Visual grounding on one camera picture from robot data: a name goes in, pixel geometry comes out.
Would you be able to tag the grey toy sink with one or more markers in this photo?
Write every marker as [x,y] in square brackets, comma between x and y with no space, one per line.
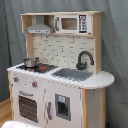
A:
[72,74]

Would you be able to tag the red stove knob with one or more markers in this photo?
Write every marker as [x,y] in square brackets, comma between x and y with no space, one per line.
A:
[15,79]
[34,84]

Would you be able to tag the white cabinet door with dispenser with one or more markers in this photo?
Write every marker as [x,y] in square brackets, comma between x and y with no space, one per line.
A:
[64,106]

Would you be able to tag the white toy microwave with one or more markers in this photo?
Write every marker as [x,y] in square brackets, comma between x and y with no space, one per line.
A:
[73,24]

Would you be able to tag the white oven door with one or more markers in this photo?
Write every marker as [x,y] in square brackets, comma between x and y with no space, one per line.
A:
[28,105]

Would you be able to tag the grey range hood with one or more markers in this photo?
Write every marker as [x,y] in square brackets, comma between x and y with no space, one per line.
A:
[39,27]

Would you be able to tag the black toy stovetop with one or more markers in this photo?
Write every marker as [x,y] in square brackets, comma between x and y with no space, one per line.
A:
[40,68]

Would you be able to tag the black toy faucet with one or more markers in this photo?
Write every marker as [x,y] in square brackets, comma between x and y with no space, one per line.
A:
[81,65]

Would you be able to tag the right red stove knob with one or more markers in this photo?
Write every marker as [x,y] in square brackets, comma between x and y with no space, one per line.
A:
[34,84]

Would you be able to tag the left red stove knob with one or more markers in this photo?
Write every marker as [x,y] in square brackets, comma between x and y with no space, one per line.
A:
[15,79]

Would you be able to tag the silver toy pot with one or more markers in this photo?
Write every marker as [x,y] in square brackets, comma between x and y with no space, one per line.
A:
[31,62]

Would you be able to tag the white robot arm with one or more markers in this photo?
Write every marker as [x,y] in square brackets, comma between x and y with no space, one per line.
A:
[17,124]

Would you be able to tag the wooden toy kitchen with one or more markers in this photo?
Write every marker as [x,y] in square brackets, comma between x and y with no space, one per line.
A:
[62,50]

